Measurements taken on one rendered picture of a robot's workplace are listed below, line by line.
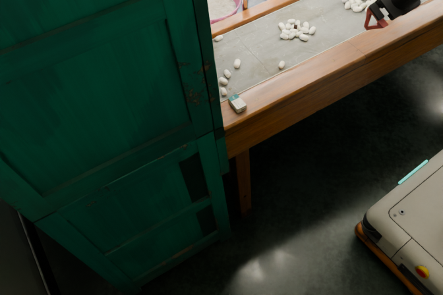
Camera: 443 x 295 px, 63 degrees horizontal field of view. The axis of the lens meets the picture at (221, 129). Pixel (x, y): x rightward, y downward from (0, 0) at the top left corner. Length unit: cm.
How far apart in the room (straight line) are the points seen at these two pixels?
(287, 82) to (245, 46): 26
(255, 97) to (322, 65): 27
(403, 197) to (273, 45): 79
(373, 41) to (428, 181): 63
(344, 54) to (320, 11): 29
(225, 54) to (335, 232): 96
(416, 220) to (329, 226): 40
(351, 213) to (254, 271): 54
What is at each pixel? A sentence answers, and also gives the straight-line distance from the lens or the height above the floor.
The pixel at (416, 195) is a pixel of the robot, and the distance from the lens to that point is 167.
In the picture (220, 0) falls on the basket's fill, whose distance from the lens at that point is 166.
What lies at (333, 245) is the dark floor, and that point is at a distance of 179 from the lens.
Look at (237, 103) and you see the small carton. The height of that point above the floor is 79.
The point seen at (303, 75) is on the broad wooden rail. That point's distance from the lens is 127.
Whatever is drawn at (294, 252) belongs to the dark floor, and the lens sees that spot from 175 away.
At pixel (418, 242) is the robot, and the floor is 28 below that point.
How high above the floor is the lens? 166
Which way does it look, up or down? 53 degrees down
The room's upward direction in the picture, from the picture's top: 8 degrees counter-clockwise
